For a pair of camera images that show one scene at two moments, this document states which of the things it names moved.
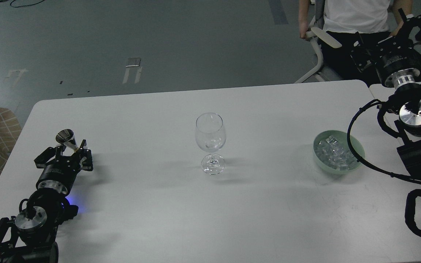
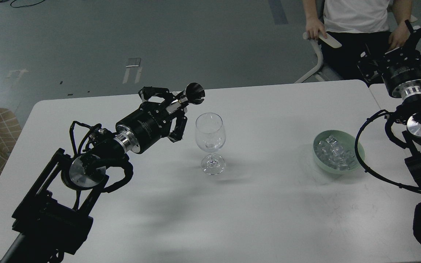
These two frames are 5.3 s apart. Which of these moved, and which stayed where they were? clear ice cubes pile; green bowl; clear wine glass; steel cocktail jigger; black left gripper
Moved: steel cocktail jigger; black left gripper
Stayed: green bowl; clear wine glass; clear ice cubes pile
